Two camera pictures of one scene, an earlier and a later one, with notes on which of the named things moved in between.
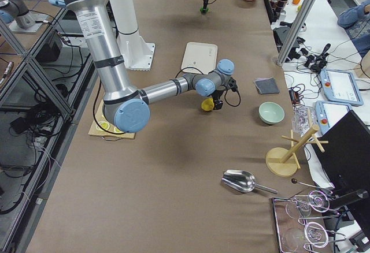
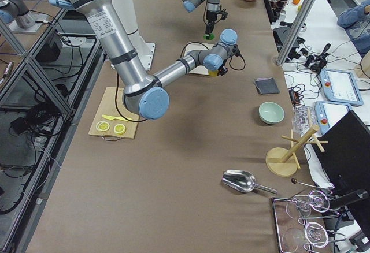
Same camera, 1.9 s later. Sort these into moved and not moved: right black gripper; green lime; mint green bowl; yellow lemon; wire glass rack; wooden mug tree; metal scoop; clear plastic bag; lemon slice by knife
Moved: yellow lemon; right black gripper; green lime
Not moved: clear plastic bag; metal scoop; wire glass rack; mint green bowl; wooden mug tree; lemon slice by knife
